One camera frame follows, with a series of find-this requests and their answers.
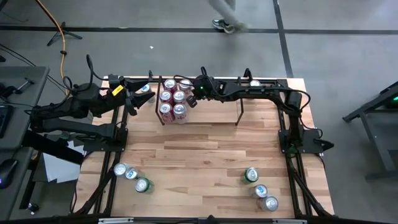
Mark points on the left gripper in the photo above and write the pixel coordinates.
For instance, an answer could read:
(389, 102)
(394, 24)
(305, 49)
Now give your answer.
(113, 99)

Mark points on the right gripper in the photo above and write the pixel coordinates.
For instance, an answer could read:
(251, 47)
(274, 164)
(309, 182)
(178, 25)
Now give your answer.
(203, 90)

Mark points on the blue-tab silver can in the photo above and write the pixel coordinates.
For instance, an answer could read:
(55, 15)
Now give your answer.
(145, 88)
(260, 190)
(132, 173)

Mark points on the red Coca-Cola can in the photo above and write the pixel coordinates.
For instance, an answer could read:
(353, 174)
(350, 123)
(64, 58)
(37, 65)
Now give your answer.
(170, 84)
(165, 96)
(165, 110)

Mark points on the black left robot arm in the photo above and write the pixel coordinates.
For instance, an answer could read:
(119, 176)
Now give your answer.
(71, 126)

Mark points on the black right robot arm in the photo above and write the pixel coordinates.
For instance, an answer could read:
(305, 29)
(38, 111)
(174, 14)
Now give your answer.
(264, 90)

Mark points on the yellow sticker label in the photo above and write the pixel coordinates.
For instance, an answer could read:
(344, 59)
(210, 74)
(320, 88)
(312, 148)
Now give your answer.
(117, 90)

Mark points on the green soda can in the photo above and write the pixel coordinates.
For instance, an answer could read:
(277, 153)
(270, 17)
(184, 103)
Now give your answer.
(142, 185)
(255, 83)
(250, 175)

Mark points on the black tripod base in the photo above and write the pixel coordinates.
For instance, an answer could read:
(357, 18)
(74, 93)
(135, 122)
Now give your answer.
(63, 32)

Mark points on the person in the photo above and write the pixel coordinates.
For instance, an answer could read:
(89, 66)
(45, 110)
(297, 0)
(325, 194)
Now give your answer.
(222, 11)
(211, 219)

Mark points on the white paper sheets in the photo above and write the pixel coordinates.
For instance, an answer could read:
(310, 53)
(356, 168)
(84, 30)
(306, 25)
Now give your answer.
(59, 168)

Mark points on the black clamp tool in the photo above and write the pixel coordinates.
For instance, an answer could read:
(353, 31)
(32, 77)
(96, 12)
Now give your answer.
(17, 87)

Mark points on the grey side desk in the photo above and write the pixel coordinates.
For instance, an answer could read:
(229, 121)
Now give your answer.
(12, 73)

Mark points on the black keyboard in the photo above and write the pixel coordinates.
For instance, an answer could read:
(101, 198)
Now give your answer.
(4, 121)

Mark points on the black computer mouse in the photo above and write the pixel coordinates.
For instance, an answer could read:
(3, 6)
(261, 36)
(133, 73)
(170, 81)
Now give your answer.
(6, 171)

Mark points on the black caster knob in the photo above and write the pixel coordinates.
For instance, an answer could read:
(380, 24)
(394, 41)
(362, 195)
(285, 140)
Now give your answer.
(32, 208)

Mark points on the dark grey low desk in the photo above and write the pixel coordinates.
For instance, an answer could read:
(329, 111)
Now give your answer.
(15, 199)

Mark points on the dark grey neighbour table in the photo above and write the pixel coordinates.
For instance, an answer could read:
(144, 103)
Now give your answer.
(370, 124)

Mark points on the wooden shelf black metal frame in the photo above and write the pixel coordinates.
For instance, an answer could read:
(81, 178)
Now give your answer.
(214, 112)

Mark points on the black aluminium rig frame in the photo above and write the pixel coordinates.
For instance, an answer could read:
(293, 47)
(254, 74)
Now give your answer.
(125, 122)

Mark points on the silver bracket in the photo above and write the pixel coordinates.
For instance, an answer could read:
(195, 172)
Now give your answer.
(289, 221)
(115, 220)

